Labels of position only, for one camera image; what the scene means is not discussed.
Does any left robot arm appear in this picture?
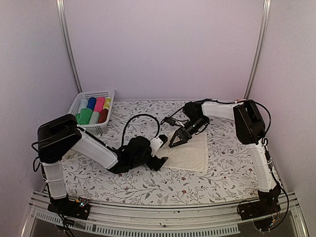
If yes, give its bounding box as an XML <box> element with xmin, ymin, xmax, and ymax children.
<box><xmin>35</xmin><ymin>114</ymin><xmax>168</xmax><ymax>214</ymax></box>

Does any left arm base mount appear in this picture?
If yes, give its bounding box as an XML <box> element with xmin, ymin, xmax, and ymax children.
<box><xmin>47</xmin><ymin>197</ymin><xmax>91</xmax><ymax>220</ymax></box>

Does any aluminium frame post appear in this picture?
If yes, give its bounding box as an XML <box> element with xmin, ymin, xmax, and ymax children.
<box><xmin>56</xmin><ymin>0</ymin><xmax>82</xmax><ymax>93</ymax></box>
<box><xmin>244</xmin><ymin>0</ymin><xmax>271</xmax><ymax>99</ymax></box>

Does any yellow-green dotted rolled towel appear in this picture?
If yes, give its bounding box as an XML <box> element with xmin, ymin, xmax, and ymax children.
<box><xmin>103</xmin><ymin>97</ymin><xmax>112</xmax><ymax>110</ymax></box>

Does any left aluminium frame post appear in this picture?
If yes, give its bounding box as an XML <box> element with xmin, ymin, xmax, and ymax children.
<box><xmin>56</xmin><ymin>0</ymin><xmax>82</xmax><ymax>93</ymax></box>

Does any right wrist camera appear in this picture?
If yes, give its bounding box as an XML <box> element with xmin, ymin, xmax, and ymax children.
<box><xmin>160</xmin><ymin>117</ymin><xmax>184</xmax><ymax>127</ymax></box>

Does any right aluminium frame post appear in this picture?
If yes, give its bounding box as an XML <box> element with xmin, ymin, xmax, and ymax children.
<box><xmin>244</xmin><ymin>0</ymin><xmax>271</xmax><ymax>99</ymax></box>

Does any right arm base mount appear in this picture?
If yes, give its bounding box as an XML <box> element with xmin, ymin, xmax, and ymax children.
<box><xmin>237</xmin><ymin>199</ymin><xmax>281</xmax><ymax>232</ymax></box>

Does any patterned small bowl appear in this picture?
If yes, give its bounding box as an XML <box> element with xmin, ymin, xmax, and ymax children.
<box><xmin>235</xmin><ymin>98</ymin><xmax>247</xmax><ymax>103</ymax></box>

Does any pink rolled towel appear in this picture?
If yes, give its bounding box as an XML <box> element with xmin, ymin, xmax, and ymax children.
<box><xmin>94</xmin><ymin>97</ymin><xmax>105</xmax><ymax>113</ymax></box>

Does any cream white towel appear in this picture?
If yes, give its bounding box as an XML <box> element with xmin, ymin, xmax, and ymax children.
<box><xmin>156</xmin><ymin>132</ymin><xmax>208</xmax><ymax>172</ymax></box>

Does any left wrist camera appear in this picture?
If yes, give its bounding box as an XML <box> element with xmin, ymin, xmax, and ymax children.
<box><xmin>150</xmin><ymin>134</ymin><xmax>168</xmax><ymax>157</ymax></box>

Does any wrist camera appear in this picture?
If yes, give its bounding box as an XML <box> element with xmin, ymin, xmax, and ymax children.
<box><xmin>160</xmin><ymin>117</ymin><xmax>184</xmax><ymax>127</ymax></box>
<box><xmin>150</xmin><ymin>134</ymin><xmax>168</xmax><ymax>157</ymax></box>

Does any floral tablecloth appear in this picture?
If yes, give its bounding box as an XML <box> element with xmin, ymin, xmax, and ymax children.
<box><xmin>60</xmin><ymin>99</ymin><xmax>282</xmax><ymax>206</ymax></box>

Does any white plastic basket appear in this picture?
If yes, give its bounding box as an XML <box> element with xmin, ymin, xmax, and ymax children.
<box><xmin>68</xmin><ymin>90</ymin><xmax>116</xmax><ymax>134</ymax></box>

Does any front aluminium rail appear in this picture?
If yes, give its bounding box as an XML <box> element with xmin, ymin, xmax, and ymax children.
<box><xmin>20</xmin><ymin>191</ymin><xmax>311</xmax><ymax>237</ymax></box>

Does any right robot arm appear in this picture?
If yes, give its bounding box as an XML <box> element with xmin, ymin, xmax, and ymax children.
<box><xmin>169</xmin><ymin>99</ymin><xmax>281</xmax><ymax>215</ymax></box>

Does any maroon rolled towel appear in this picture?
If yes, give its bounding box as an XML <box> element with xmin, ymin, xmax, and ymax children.
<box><xmin>98</xmin><ymin>109</ymin><xmax>109</xmax><ymax>123</ymax></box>

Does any light blue rolled towel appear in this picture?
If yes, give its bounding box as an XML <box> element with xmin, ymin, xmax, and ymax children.
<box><xmin>78</xmin><ymin>99</ymin><xmax>88</xmax><ymax>112</ymax></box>

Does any sage green rolled towel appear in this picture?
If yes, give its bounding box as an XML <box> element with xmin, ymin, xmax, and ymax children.
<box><xmin>89</xmin><ymin>111</ymin><xmax>100</xmax><ymax>124</ymax></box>

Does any dark blue rolled towel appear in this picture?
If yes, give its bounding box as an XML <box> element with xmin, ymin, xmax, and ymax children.
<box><xmin>86</xmin><ymin>97</ymin><xmax>97</xmax><ymax>111</ymax></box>

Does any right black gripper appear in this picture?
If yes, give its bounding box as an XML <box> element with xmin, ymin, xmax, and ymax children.
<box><xmin>169</xmin><ymin>117</ymin><xmax>208</xmax><ymax>148</ymax></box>

